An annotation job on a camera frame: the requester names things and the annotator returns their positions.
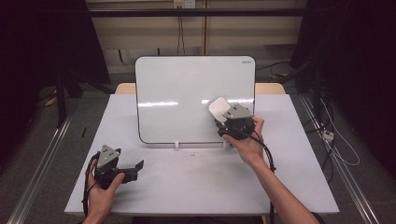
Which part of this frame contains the white whiteboard eraser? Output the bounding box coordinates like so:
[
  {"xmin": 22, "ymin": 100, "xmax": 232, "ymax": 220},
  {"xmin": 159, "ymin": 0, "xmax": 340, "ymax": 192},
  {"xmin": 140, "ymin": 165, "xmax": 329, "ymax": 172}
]
[{"xmin": 207, "ymin": 96, "xmax": 232, "ymax": 124}]

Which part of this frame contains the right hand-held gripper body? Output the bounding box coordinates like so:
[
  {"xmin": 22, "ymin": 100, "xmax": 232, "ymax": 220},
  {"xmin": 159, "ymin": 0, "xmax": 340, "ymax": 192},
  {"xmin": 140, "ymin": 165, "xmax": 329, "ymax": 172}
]
[{"xmin": 217, "ymin": 103, "xmax": 256, "ymax": 142}]

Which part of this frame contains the black curtain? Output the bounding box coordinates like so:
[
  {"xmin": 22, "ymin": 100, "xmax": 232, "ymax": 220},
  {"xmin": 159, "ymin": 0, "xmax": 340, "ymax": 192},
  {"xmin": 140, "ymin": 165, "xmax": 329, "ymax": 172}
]
[
  {"xmin": 0, "ymin": 0, "xmax": 112, "ymax": 169},
  {"xmin": 289, "ymin": 0, "xmax": 396, "ymax": 173}
]

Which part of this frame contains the metal floor rail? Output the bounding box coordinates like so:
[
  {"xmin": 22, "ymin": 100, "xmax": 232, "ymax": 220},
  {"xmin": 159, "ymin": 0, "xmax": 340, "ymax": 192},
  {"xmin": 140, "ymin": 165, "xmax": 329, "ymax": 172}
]
[
  {"xmin": 299, "ymin": 94, "xmax": 380, "ymax": 224},
  {"xmin": 6, "ymin": 114, "xmax": 75, "ymax": 224}
]

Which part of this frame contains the black hanging cable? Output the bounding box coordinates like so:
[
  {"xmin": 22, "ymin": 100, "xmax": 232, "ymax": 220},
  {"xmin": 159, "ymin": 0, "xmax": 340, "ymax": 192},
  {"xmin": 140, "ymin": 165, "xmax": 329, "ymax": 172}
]
[{"xmin": 177, "ymin": 7, "xmax": 187, "ymax": 56}]

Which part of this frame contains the person's right hand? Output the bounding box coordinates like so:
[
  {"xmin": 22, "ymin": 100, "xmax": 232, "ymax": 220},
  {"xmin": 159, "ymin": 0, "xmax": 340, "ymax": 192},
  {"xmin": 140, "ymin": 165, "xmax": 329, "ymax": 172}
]
[{"xmin": 221, "ymin": 116, "xmax": 266, "ymax": 171}]

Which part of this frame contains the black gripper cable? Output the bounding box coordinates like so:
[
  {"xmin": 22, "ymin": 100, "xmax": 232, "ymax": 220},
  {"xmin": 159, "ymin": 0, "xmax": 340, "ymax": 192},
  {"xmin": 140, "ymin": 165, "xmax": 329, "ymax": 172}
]
[
  {"xmin": 232, "ymin": 125, "xmax": 277, "ymax": 224},
  {"xmin": 81, "ymin": 151, "xmax": 101, "ymax": 218}
]

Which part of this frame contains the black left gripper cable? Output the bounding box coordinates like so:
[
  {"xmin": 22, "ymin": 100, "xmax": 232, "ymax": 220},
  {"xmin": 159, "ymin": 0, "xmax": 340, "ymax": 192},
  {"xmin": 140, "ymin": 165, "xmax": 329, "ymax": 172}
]
[{"xmin": 81, "ymin": 151, "xmax": 101, "ymax": 218}]

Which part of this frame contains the white floor cable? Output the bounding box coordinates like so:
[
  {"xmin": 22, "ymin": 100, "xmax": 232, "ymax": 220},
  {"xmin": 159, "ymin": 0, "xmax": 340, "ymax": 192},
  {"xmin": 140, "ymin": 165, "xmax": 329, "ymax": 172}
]
[{"xmin": 319, "ymin": 98, "xmax": 361, "ymax": 167}]

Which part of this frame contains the black floor cable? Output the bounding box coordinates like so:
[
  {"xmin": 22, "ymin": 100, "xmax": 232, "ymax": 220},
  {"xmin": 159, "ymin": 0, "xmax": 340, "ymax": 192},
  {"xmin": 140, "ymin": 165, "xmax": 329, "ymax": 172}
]
[{"xmin": 255, "ymin": 61, "xmax": 292, "ymax": 72}]

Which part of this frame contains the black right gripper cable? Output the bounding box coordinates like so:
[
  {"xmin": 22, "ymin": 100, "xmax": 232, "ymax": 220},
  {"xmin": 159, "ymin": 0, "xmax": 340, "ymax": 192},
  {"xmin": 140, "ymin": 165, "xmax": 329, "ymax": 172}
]
[{"xmin": 232, "ymin": 125, "xmax": 277, "ymax": 224}]

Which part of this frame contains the white whiteboard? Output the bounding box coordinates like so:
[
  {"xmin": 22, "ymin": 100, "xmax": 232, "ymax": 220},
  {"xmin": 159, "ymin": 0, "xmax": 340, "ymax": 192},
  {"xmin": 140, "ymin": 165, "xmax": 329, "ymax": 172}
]
[{"xmin": 134, "ymin": 55, "xmax": 257, "ymax": 145}]

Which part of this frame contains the white wall socket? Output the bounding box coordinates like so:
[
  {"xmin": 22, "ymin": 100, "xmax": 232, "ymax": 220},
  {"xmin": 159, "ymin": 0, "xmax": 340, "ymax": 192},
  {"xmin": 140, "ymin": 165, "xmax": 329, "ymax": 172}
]
[{"xmin": 173, "ymin": 0, "xmax": 197, "ymax": 9}]

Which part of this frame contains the black metal stand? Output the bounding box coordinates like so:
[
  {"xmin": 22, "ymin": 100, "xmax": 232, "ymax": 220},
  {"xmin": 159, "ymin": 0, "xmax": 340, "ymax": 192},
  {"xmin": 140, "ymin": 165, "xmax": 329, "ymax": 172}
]
[{"xmin": 55, "ymin": 70, "xmax": 69, "ymax": 129}]

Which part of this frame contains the person's left hand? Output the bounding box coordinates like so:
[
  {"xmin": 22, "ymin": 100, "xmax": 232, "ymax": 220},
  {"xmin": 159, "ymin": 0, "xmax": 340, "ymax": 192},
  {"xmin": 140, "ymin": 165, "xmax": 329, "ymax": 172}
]
[{"xmin": 86, "ymin": 159, "xmax": 126, "ymax": 219}]

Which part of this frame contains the black horizontal bar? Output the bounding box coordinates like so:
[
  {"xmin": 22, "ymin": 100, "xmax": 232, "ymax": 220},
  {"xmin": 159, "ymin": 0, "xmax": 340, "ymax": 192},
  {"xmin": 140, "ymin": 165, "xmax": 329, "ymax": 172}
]
[{"xmin": 88, "ymin": 7, "xmax": 308, "ymax": 18}]

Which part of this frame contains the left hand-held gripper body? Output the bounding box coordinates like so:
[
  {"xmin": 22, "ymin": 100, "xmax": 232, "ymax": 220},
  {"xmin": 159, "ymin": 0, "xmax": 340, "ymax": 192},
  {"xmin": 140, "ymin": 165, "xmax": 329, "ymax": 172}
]
[{"xmin": 92, "ymin": 144, "xmax": 126, "ymax": 189}]

